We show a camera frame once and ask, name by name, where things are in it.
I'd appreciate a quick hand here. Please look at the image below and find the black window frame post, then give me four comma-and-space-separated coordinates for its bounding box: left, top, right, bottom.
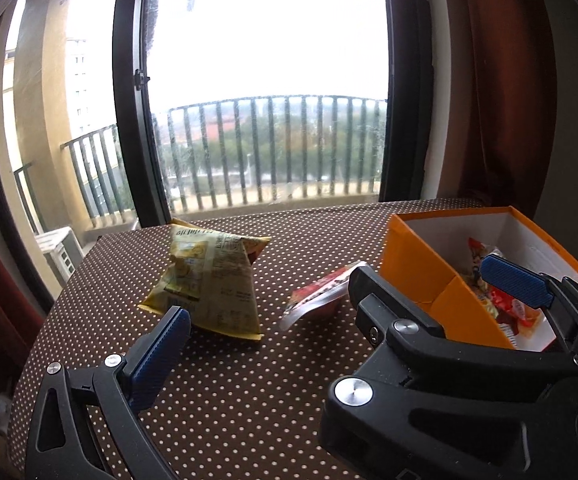
112, 0, 170, 228

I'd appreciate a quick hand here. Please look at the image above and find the yellow honey butter chip bag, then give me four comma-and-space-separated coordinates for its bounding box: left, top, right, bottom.
139, 220, 270, 341

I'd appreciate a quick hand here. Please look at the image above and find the white air conditioner unit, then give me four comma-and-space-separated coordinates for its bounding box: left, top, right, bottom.
35, 226, 85, 287

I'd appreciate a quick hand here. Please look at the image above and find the orange cardboard box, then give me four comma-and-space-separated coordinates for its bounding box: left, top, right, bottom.
380, 207, 578, 352

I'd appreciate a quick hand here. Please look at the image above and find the red clear corn snack pack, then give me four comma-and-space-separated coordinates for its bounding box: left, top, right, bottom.
278, 260, 368, 332

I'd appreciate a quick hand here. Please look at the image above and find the balcony metal railing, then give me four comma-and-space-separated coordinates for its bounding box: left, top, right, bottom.
12, 94, 388, 234

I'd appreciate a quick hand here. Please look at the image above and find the red clear cookie snack bag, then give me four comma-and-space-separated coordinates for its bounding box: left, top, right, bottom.
461, 237, 543, 336

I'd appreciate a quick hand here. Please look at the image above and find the dark red curtain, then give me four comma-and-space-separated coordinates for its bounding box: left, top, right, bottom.
464, 0, 558, 216

